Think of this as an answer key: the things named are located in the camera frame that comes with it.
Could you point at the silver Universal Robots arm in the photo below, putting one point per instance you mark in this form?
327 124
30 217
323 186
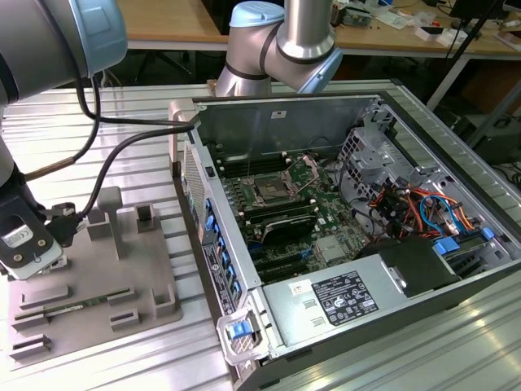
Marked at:
40 49

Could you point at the blue slot retainer clip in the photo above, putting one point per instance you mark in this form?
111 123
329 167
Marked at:
231 273
235 288
210 228
221 246

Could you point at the black RAM slot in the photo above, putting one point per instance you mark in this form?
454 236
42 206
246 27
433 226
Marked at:
285 212
260 168
277 203
248 158

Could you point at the CPU socket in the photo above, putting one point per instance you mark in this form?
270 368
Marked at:
272 189

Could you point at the black expansion slot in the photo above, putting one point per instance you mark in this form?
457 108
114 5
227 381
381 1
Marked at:
281 266

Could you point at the green RAM stick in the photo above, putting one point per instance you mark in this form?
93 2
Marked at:
89 302

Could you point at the grey parts rack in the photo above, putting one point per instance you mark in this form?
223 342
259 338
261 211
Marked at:
122 285

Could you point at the thin locking lever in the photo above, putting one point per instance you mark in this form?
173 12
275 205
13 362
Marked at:
252 150

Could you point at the wooden desk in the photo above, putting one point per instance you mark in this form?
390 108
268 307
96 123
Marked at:
183 24

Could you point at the blue case latch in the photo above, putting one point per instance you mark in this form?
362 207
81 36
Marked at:
238 330

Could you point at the black expansion card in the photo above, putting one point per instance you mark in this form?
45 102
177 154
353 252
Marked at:
289 230

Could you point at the grey power supply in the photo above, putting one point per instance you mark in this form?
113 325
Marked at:
293 317

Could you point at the silver chipset heatsink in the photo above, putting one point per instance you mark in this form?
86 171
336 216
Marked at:
329 248

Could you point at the green motherboard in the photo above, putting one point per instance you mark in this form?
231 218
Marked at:
342 240

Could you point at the metal drive cage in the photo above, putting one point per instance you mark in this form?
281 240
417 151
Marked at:
366 159

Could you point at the open PC case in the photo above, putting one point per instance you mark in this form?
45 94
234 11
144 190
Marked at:
366 326

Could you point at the green circuit board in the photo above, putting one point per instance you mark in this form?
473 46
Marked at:
356 16

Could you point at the white paper sheet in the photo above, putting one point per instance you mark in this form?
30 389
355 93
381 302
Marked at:
392 19

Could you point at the white box with black insert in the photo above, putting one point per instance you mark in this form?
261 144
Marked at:
441 36

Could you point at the small blue clip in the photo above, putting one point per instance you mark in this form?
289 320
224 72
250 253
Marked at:
488 234

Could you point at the black equipment box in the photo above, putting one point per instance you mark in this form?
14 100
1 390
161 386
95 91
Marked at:
498 142

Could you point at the black monitor stand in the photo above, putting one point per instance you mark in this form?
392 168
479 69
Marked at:
476 10

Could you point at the black air duct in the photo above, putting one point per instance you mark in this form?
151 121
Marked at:
419 264

